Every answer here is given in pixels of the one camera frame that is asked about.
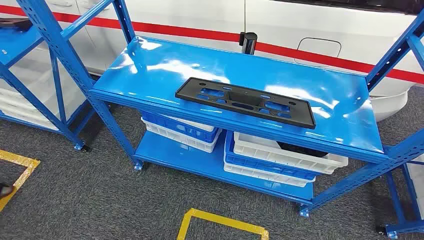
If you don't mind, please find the black plastic plate part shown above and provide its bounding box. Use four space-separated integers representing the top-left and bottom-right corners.
174 77 317 130

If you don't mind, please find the blue metal shelf rack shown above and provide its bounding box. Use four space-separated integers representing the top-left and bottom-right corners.
14 0 424 219
0 18 97 153
375 158 424 240

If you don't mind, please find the black plastic trim part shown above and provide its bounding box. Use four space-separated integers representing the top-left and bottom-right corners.
276 141 330 159

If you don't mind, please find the black flat plastic part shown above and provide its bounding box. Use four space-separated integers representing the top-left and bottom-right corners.
0 18 33 33

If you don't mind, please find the yellow floor tape square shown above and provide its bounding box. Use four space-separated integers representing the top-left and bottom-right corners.
0 149 41 213
176 207 270 240

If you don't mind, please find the black cylindrical post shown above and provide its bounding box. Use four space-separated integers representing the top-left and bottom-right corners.
239 31 258 56

